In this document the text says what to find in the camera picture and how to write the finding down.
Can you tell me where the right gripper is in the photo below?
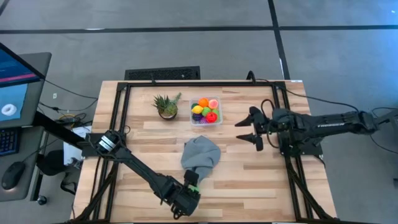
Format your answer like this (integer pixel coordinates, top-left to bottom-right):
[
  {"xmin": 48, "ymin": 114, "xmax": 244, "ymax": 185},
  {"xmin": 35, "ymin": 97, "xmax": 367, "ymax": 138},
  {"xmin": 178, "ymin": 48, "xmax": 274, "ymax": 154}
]
[{"xmin": 234, "ymin": 106, "xmax": 296, "ymax": 152}]

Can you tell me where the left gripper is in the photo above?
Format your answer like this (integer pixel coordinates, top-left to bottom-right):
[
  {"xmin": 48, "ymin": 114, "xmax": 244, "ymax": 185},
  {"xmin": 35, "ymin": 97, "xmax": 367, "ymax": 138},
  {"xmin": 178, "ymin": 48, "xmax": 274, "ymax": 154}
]
[{"xmin": 170, "ymin": 169, "xmax": 202, "ymax": 220}]

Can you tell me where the clear plastic tupperware container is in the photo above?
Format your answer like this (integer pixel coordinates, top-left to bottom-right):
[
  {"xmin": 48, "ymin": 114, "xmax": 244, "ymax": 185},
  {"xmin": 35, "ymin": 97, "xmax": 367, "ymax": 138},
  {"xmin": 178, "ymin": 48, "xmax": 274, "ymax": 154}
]
[{"xmin": 188, "ymin": 96, "xmax": 223, "ymax": 127}]

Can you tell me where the grey cloth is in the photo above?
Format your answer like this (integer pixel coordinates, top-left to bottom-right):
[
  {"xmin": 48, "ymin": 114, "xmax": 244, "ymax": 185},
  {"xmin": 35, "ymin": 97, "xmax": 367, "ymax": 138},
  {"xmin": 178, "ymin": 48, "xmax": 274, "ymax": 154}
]
[{"xmin": 180, "ymin": 134, "xmax": 222, "ymax": 184}]

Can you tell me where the potted succulent plant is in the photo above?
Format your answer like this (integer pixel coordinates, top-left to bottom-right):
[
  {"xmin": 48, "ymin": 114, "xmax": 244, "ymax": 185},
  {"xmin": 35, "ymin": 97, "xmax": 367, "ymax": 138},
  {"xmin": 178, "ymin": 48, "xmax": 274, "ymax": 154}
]
[{"xmin": 151, "ymin": 91, "xmax": 183, "ymax": 121}]

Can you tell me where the white paper sheet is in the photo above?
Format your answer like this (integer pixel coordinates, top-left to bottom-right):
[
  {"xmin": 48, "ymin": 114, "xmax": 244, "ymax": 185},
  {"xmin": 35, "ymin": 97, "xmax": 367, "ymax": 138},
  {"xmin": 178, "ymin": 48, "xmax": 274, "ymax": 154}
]
[{"xmin": 63, "ymin": 125, "xmax": 93, "ymax": 166}]

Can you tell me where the black rounded object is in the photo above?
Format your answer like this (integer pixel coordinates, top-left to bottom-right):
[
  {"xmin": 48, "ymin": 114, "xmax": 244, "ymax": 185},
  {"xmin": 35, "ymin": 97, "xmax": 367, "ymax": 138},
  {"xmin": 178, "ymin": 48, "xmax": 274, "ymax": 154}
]
[{"xmin": 36, "ymin": 149, "xmax": 66, "ymax": 177}]

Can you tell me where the grey desk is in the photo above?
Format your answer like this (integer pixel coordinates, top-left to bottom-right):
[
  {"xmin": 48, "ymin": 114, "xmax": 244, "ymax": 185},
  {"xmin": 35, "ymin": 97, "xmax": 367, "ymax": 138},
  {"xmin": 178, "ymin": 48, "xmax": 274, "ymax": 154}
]
[{"xmin": 0, "ymin": 124, "xmax": 46, "ymax": 203}]

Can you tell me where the black computer mouse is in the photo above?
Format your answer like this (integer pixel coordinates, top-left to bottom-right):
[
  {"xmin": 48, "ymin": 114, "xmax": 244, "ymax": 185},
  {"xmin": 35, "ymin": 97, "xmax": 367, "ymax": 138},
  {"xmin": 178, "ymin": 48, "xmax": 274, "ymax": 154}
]
[{"xmin": 1, "ymin": 161, "xmax": 27, "ymax": 191}]

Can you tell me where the black keyboard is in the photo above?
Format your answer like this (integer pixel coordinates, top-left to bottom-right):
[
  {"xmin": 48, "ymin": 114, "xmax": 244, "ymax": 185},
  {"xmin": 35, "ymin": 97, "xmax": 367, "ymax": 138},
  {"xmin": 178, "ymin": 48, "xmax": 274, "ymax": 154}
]
[{"xmin": 0, "ymin": 126, "xmax": 20, "ymax": 156}]

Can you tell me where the computer monitor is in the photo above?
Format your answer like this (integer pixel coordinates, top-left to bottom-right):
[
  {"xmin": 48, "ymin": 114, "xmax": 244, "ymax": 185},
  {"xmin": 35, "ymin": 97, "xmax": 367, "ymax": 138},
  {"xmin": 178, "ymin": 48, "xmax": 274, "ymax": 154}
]
[{"xmin": 0, "ymin": 42, "xmax": 53, "ymax": 129}]

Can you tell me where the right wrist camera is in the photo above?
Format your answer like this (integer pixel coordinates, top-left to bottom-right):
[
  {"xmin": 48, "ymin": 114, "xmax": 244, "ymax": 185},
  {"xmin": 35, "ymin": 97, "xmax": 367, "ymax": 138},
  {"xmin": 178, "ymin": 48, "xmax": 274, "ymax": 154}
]
[{"xmin": 272, "ymin": 108, "xmax": 295, "ymax": 126}]

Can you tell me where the yellow black cable bundle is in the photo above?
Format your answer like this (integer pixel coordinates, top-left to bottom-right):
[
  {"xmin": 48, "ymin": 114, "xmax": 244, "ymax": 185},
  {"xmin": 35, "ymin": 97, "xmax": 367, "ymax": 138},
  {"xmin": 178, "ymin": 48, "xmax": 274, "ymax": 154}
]
[{"xmin": 58, "ymin": 113, "xmax": 82, "ymax": 126}]

